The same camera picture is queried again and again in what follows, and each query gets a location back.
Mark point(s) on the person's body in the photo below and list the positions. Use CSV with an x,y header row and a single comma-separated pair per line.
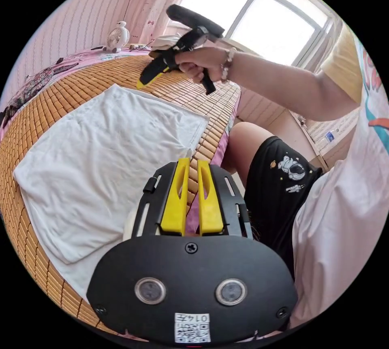
x,y
334,209

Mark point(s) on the dark floral blanket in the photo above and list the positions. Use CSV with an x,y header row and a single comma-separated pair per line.
x,y
36,81

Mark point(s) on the person's right hand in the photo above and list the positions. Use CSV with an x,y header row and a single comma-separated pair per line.
x,y
203,62

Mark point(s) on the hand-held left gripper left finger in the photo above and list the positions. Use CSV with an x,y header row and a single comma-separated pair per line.
x,y
175,203

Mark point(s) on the window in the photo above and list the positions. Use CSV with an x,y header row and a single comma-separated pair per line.
x,y
267,18

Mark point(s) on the small white fan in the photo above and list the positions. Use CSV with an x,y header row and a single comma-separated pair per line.
x,y
117,37

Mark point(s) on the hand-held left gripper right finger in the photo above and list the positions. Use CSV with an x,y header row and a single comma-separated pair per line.
x,y
209,209

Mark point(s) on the person's right forearm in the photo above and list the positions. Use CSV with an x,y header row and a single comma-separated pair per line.
x,y
291,84

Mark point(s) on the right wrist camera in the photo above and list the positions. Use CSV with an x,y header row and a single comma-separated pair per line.
x,y
191,18

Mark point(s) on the bed with woven mat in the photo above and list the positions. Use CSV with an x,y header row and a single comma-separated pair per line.
x,y
100,74

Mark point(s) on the white short sleeve shirt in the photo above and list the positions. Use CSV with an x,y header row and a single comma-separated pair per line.
x,y
100,166

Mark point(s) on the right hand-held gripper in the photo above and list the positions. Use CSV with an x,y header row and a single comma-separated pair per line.
x,y
185,41

